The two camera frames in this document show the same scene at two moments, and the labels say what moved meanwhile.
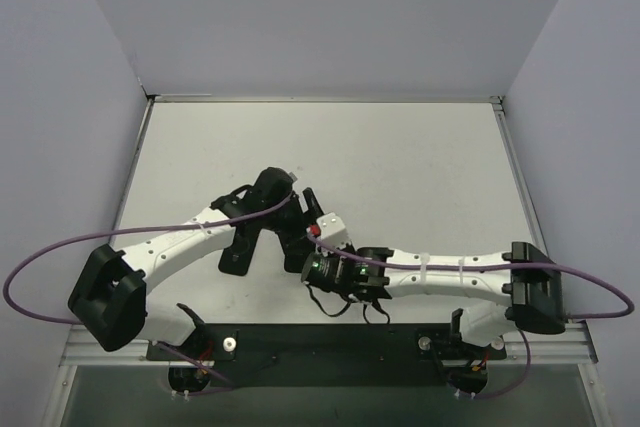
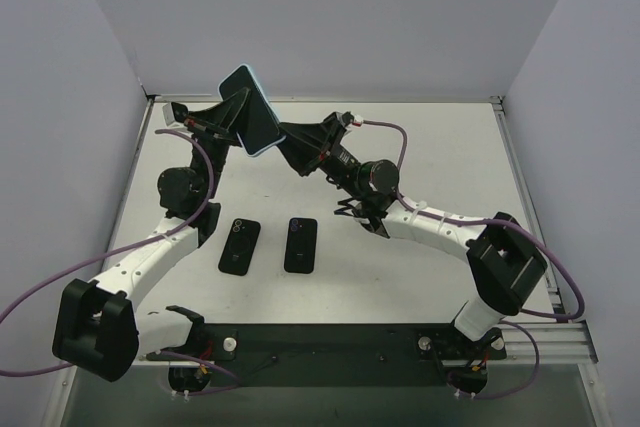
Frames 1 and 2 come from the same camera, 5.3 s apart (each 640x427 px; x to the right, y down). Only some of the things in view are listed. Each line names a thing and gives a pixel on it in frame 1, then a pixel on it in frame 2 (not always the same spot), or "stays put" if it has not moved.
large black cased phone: [236, 258] stays put
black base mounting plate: [327, 355] stays put
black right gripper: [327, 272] → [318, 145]
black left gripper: [241, 251] → [201, 123]
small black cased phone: [296, 251] stays put
